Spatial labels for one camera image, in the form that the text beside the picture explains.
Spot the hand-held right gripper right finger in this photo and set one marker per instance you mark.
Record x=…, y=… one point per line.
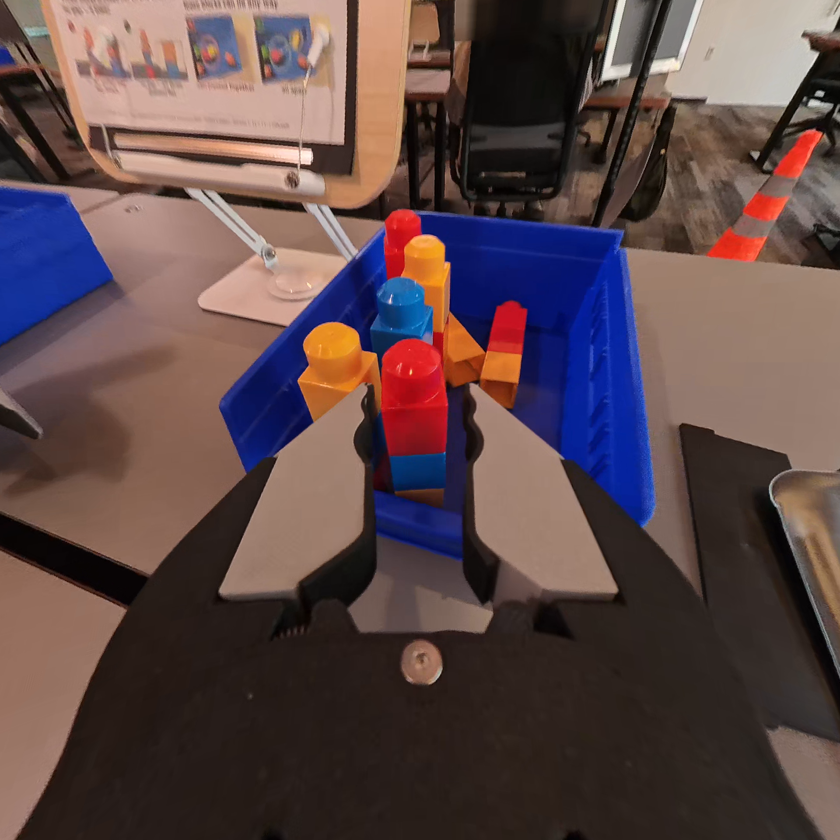
x=544, y=518

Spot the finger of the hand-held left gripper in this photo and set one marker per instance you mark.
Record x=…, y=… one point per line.
x=16, y=413

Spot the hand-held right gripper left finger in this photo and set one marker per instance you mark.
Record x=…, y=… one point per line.
x=295, y=518

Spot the blue plastic storage bin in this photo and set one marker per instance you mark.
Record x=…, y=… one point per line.
x=590, y=394
x=46, y=262

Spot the red mega block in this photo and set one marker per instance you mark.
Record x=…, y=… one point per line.
x=413, y=407

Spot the shiny metal tray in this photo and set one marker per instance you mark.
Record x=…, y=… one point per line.
x=814, y=538

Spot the group of built block towers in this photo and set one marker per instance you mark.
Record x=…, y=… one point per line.
x=426, y=269

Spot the printed instruction sheet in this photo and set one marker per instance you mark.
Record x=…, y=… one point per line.
x=197, y=105

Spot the orange traffic cone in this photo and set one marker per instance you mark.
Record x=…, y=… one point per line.
x=761, y=210

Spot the black office chair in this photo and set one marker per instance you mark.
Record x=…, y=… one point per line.
x=518, y=131

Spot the white stand with instruction sheet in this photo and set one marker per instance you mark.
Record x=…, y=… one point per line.
x=367, y=131

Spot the black pole stand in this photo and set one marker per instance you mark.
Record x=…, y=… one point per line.
x=630, y=118

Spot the black backing board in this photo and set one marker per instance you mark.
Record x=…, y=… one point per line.
x=351, y=79

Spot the grey framed panel board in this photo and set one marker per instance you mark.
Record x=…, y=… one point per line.
x=649, y=39

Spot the wooden top desk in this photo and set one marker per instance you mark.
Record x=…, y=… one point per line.
x=820, y=65

